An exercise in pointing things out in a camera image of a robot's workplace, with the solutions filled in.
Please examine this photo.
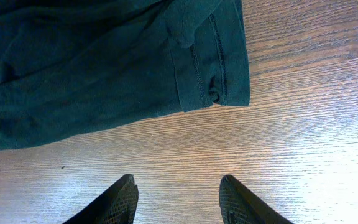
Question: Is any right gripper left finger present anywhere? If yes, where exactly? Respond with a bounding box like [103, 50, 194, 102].
[64, 174, 139, 224]

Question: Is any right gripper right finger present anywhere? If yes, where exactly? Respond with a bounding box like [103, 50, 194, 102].
[219, 175, 292, 224]

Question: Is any black Nike t-shirt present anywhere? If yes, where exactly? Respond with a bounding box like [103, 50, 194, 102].
[0, 0, 250, 150]

